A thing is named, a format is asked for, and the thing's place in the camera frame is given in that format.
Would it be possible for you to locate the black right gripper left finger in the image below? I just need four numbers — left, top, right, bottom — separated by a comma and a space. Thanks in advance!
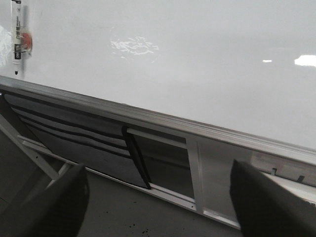
0, 164, 89, 237

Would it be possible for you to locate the grey fabric pocket organizer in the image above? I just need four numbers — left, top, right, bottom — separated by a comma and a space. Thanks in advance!
2, 92, 151, 189

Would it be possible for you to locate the white whiteboard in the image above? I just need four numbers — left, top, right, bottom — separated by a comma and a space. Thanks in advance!
0, 0, 316, 164

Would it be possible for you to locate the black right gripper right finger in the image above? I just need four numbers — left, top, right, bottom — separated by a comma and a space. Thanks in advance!
230, 160, 316, 237

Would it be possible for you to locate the white metal stand frame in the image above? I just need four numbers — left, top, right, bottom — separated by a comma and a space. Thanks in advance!
0, 91, 316, 230

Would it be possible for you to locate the white black whiteboard marker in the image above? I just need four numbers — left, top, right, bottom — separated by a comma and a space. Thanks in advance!
10, 0, 32, 76

